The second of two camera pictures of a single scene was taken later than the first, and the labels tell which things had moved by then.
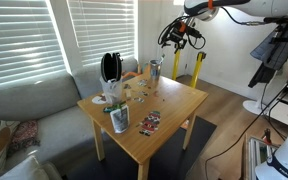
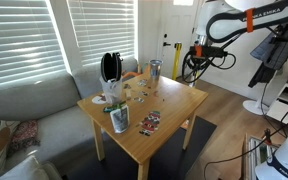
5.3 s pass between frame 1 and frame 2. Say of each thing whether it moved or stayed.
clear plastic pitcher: stayed
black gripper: moved
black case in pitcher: stayed
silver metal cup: stayed
